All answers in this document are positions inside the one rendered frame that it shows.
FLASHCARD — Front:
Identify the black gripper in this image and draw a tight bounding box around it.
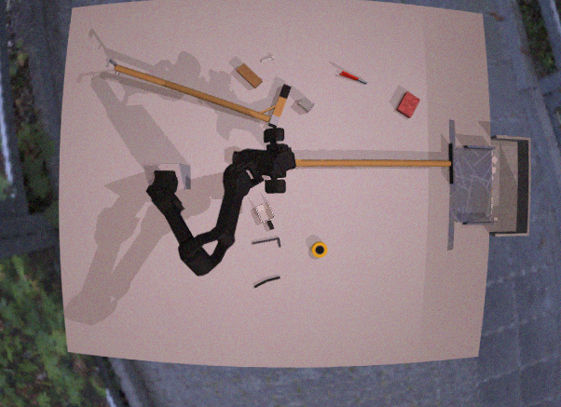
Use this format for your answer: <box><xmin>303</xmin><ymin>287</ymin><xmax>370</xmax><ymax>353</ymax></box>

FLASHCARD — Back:
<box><xmin>262</xmin><ymin>128</ymin><xmax>287</xmax><ymax>194</ymax></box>

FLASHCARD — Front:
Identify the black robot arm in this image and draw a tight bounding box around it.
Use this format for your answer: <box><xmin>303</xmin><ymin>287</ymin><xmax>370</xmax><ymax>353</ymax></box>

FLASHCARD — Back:
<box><xmin>145</xmin><ymin>144</ymin><xmax>296</xmax><ymax>276</ymax></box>

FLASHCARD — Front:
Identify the red square tile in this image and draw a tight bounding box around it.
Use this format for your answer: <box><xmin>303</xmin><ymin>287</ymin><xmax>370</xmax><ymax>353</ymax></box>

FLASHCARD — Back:
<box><xmin>396</xmin><ymin>91</ymin><xmax>420</xmax><ymax>118</ymax></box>

